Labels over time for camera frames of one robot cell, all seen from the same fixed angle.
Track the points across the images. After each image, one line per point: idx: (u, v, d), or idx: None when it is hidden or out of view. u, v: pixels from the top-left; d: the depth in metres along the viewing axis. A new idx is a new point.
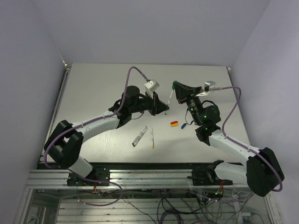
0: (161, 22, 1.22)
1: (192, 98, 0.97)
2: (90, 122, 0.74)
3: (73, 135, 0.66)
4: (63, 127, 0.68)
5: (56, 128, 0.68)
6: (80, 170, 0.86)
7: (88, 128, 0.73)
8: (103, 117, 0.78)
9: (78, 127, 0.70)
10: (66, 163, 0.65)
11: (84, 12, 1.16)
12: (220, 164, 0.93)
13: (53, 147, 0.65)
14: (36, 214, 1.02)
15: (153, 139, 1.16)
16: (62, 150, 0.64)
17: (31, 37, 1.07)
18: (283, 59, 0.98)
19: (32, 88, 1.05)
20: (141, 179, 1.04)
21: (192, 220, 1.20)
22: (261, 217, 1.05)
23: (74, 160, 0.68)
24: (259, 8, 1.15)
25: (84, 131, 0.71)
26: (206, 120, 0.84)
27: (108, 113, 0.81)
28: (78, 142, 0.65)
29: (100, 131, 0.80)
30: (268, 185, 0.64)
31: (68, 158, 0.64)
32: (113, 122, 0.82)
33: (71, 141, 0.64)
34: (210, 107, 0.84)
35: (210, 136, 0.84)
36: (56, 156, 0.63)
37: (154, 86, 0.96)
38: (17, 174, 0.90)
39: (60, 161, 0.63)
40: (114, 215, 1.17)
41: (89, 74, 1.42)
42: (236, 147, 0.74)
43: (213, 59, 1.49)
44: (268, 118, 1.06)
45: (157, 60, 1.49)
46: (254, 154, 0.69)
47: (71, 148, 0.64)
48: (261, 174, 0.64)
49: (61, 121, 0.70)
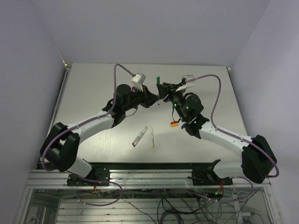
0: (161, 22, 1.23)
1: (173, 94, 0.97)
2: (85, 122, 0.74)
3: (69, 136, 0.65)
4: (59, 129, 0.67)
5: (51, 132, 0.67)
6: (82, 169, 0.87)
7: (84, 129, 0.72)
8: (98, 118, 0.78)
9: (74, 128, 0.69)
10: (64, 165, 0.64)
11: (83, 12, 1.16)
12: (218, 163, 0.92)
13: (50, 151, 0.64)
14: (36, 214, 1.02)
15: (153, 139, 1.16)
16: (59, 151, 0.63)
17: (31, 36, 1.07)
18: (282, 60, 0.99)
19: (32, 88, 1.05)
20: (141, 178, 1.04)
21: (192, 220, 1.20)
22: (262, 217, 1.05)
23: (72, 162, 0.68)
24: (259, 8, 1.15)
25: (80, 131, 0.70)
26: (189, 110, 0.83)
27: (102, 112, 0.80)
28: (75, 142, 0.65)
29: (96, 131, 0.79)
30: (262, 171, 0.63)
31: (67, 160, 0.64)
32: (108, 122, 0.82)
33: (68, 142, 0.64)
34: (190, 98, 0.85)
35: (199, 129, 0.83)
36: (53, 158, 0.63)
37: (141, 78, 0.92)
38: (17, 174, 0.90)
39: (58, 163, 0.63)
40: (114, 215, 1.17)
41: (89, 74, 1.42)
42: (228, 137, 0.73)
43: (214, 59, 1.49)
44: (268, 118, 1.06)
45: (157, 60, 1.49)
46: (247, 143, 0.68)
47: (69, 149, 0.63)
48: (256, 163, 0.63)
49: (57, 123, 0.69)
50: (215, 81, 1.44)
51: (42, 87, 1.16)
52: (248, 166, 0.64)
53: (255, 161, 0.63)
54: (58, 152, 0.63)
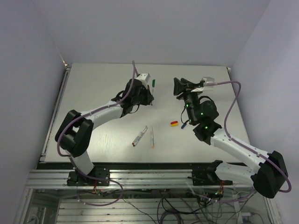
0: (161, 22, 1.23)
1: (188, 94, 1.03)
2: (97, 110, 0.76)
3: (83, 122, 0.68)
4: (72, 116, 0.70)
5: (65, 119, 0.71)
6: (86, 164, 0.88)
7: (96, 116, 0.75)
8: (108, 107, 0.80)
9: (88, 115, 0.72)
10: (79, 150, 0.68)
11: (84, 12, 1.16)
12: (221, 164, 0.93)
13: (65, 136, 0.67)
14: (36, 213, 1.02)
15: (153, 139, 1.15)
16: (74, 137, 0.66)
17: (31, 36, 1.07)
18: (282, 59, 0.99)
19: (32, 88, 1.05)
20: (141, 179, 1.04)
21: (192, 220, 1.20)
22: (262, 217, 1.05)
23: (86, 148, 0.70)
24: (259, 8, 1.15)
25: (93, 118, 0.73)
26: (203, 116, 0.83)
27: (111, 102, 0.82)
28: (89, 128, 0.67)
29: (105, 120, 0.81)
30: (276, 188, 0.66)
31: (81, 145, 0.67)
32: (117, 112, 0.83)
33: (82, 128, 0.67)
34: (206, 103, 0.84)
35: (212, 137, 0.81)
36: (68, 144, 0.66)
37: (147, 77, 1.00)
38: (17, 174, 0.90)
39: (73, 149, 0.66)
40: (114, 215, 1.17)
41: (89, 74, 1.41)
42: (244, 150, 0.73)
43: (214, 59, 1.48)
44: (268, 117, 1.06)
45: (157, 60, 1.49)
46: (264, 160, 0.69)
47: (83, 134, 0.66)
48: (273, 180, 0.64)
49: (71, 110, 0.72)
50: (215, 81, 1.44)
51: (42, 87, 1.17)
52: (264, 182, 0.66)
53: (272, 179, 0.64)
54: (72, 138, 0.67)
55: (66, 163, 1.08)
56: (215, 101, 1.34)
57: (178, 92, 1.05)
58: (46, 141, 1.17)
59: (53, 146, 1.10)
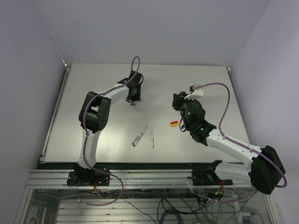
0: (161, 22, 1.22)
1: (183, 101, 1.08)
2: (111, 90, 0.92)
3: (102, 100, 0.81)
4: (91, 96, 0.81)
5: (85, 100, 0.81)
6: (94, 153, 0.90)
7: (110, 95, 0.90)
8: (117, 88, 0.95)
9: (104, 94, 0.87)
10: (102, 124, 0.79)
11: (83, 12, 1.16)
12: (221, 164, 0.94)
13: (88, 115, 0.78)
14: (36, 213, 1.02)
15: (153, 139, 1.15)
16: (96, 114, 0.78)
17: (31, 37, 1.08)
18: (282, 59, 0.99)
19: (32, 88, 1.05)
20: (141, 178, 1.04)
21: (192, 220, 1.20)
22: (262, 216, 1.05)
23: (105, 122, 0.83)
24: (259, 7, 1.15)
25: (108, 97, 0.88)
26: (192, 116, 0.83)
27: (118, 85, 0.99)
28: (109, 103, 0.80)
29: (115, 100, 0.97)
30: (272, 183, 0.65)
31: (103, 119, 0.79)
32: (123, 92, 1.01)
33: (103, 104, 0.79)
34: (191, 104, 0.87)
35: (207, 137, 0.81)
36: (93, 121, 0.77)
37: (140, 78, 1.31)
38: (17, 174, 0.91)
39: (97, 122, 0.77)
40: (114, 215, 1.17)
41: (89, 74, 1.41)
42: (237, 147, 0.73)
43: (214, 59, 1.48)
44: (268, 117, 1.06)
45: (157, 60, 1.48)
46: (257, 154, 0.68)
47: (105, 108, 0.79)
48: (266, 175, 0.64)
49: (89, 92, 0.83)
50: (215, 81, 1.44)
51: (42, 87, 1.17)
52: (258, 177, 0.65)
53: (266, 175, 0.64)
54: (94, 115, 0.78)
55: (66, 163, 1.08)
56: (215, 101, 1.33)
57: (175, 103, 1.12)
58: (46, 140, 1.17)
59: (53, 146, 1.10)
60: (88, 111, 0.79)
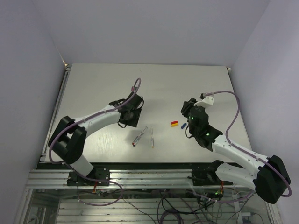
0: (161, 22, 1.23)
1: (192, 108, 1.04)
2: (92, 117, 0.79)
3: (76, 129, 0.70)
4: (66, 124, 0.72)
5: (59, 125, 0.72)
6: (84, 164, 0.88)
7: (91, 122, 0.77)
8: (104, 112, 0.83)
9: (81, 122, 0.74)
10: (72, 156, 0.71)
11: (83, 12, 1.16)
12: (221, 164, 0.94)
13: (57, 143, 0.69)
14: (36, 214, 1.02)
15: (153, 139, 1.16)
16: (66, 145, 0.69)
17: (31, 37, 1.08)
18: (281, 60, 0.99)
19: (32, 88, 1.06)
20: (141, 179, 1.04)
21: (192, 220, 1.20)
22: (262, 217, 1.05)
23: (78, 154, 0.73)
24: (259, 7, 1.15)
25: (87, 125, 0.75)
26: (195, 121, 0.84)
27: (109, 108, 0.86)
28: (81, 136, 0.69)
29: (102, 124, 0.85)
30: (277, 193, 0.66)
31: (74, 151, 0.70)
32: (116, 115, 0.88)
33: (75, 136, 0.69)
34: (194, 109, 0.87)
35: (213, 143, 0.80)
36: (61, 152, 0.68)
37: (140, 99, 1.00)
38: (17, 174, 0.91)
39: (66, 156, 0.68)
40: (115, 215, 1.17)
41: (89, 74, 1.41)
42: (243, 156, 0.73)
43: (214, 59, 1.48)
44: (268, 118, 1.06)
45: (157, 60, 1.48)
46: (263, 164, 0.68)
47: (76, 142, 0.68)
48: (272, 185, 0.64)
49: (65, 116, 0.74)
50: (215, 81, 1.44)
51: (42, 87, 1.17)
52: (264, 186, 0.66)
53: (272, 185, 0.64)
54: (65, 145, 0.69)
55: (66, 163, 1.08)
56: (215, 102, 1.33)
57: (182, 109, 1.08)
58: (46, 140, 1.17)
59: None
60: (60, 139, 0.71)
